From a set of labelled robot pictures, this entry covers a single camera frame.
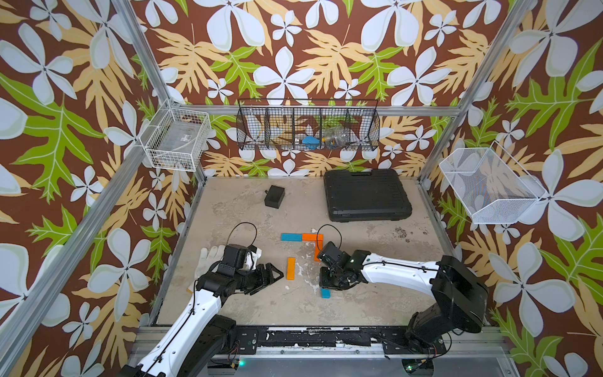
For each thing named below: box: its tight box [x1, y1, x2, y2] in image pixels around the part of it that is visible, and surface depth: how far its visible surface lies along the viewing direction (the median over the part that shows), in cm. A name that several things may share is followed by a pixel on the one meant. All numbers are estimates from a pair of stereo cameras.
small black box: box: [264, 185, 286, 209], surface depth 111 cm
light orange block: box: [286, 256, 297, 281], surface depth 92 cm
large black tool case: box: [323, 168, 413, 223], surface depth 107 cm
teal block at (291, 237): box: [280, 233, 303, 242], surface depth 100 cm
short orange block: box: [302, 233, 325, 242], surface depth 100 cm
